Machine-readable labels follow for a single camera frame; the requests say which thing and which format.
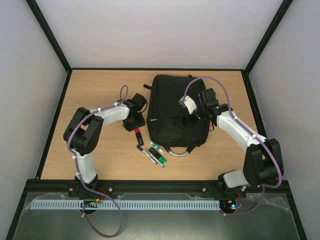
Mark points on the white green glue stick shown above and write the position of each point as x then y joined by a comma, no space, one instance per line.
157,147

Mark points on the red highlighter marker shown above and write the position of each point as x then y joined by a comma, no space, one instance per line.
138,136

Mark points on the black student bag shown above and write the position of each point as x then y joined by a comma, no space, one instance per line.
164,117

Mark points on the green capped thin pen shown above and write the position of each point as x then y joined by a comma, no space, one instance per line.
157,160

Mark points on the light blue cable duct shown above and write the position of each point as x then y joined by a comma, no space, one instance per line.
54,204

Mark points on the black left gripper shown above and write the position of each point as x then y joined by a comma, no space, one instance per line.
129,127

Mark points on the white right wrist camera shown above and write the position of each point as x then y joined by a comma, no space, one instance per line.
189,103

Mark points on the blue capped pen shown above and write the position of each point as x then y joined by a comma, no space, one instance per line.
147,154

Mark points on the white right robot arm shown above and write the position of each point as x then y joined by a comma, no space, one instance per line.
263,157

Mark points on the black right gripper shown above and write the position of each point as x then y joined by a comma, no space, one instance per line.
191,118

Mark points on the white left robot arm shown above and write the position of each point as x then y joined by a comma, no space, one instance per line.
83,132

